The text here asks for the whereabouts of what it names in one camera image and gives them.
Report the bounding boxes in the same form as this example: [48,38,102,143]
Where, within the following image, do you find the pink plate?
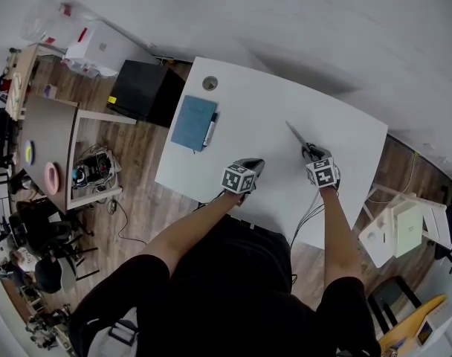
[44,161,62,193]

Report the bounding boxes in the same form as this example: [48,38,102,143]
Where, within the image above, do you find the pale green box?
[391,202,424,259]

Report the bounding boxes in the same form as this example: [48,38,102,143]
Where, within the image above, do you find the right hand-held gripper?
[305,146,341,191]

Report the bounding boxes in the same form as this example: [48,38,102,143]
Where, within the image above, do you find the person's right forearm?
[317,186,363,312]

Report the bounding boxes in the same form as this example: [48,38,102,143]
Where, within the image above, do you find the large clear water bottle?
[19,0,97,48]

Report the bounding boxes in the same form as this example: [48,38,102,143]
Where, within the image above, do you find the white wooden chair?
[358,184,452,269]

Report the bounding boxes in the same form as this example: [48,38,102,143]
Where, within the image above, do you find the bundle of cables and devices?
[71,144,122,193]

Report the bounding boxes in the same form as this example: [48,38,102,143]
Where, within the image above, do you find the black floor cable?
[106,197,149,245]

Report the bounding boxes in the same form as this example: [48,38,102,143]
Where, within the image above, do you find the white box-shaped device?
[413,297,452,349]

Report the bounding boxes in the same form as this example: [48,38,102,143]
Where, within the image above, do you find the black cabinet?
[106,59,186,129]

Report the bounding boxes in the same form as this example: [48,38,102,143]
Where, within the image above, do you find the blue notebook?
[169,94,219,153]

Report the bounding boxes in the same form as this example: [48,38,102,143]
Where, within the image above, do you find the orange round table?
[378,294,448,357]

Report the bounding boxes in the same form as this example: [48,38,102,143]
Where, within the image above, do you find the person's black clothing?
[68,213,382,357]

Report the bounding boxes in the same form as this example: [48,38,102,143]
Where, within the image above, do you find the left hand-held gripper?
[221,157,267,195]

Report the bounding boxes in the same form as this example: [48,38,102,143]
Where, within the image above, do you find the light wooden table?
[4,43,63,121]

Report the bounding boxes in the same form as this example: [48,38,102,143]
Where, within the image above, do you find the white water dispenser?
[64,22,160,78]

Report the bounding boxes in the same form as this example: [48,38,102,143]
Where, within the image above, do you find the white rectangular table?
[154,56,389,250]

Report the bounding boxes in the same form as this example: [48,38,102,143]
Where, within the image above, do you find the white foam packaging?
[358,206,398,269]

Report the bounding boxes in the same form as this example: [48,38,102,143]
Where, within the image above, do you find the grey bag with black buckle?
[86,309,140,357]

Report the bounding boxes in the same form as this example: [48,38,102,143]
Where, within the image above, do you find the brown table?
[23,94,138,215]

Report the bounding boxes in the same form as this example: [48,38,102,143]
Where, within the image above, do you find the person's left forearm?
[140,190,245,274]

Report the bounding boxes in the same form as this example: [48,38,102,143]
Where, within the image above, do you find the black marker pen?
[202,112,219,147]

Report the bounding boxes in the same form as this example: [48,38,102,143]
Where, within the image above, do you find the blue yellow plate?
[23,140,36,167]

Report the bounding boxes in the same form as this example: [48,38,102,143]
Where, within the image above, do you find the clear empty water jugs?
[64,57,117,78]

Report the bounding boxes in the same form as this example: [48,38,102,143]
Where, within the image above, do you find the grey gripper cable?
[288,190,326,248]

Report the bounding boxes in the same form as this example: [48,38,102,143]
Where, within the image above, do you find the black-handled scissors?
[285,120,331,161]

